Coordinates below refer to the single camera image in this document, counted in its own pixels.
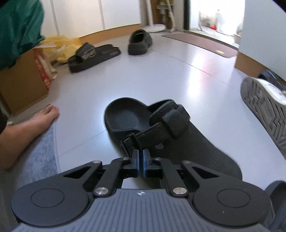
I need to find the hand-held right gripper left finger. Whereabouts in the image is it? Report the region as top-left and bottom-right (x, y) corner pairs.
(63, 149), (139, 197)

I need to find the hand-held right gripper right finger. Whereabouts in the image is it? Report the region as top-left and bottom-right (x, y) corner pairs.
(142, 149), (221, 198)

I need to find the black strap clog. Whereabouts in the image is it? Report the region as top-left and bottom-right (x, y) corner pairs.
(104, 97), (243, 180)

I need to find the black chunky mary jane shoe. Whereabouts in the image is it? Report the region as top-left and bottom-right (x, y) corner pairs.
(257, 69), (286, 90)
(127, 29), (153, 55)

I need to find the white lace-up sneaker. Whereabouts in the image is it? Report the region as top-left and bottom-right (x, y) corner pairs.
(241, 76), (286, 160)

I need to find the grey floor mat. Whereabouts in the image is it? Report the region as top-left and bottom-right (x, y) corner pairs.
(0, 122), (62, 192)

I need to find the person's bare foot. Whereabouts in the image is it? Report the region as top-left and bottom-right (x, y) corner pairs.
(0, 105), (60, 169)

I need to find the black slide sandal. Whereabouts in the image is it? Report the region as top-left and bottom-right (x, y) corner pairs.
(68, 43), (105, 73)
(89, 44), (122, 60)

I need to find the brown door mat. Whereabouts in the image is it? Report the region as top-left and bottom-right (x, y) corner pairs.
(161, 32), (238, 59)

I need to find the yellow slipper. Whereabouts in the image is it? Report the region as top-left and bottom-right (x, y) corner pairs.
(43, 36), (82, 64)

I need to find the white fan stand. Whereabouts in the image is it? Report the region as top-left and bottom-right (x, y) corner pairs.
(140, 0), (167, 33)

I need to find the brown cardboard box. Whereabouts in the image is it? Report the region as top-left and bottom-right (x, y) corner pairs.
(0, 46), (56, 116)

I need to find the green cloth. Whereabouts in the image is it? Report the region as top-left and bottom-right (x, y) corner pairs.
(0, 0), (46, 69)

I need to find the white handled mop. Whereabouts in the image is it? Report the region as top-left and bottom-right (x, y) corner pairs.
(156, 0), (177, 30)

